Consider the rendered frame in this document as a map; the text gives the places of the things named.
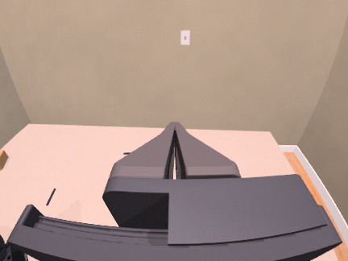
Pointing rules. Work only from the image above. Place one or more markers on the brown cardboard box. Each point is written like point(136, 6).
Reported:
point(3, 159)

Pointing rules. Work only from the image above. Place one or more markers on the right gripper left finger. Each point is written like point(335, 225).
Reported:
point(151, 159)

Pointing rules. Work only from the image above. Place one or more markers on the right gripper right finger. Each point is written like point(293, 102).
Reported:
point(197, 160)

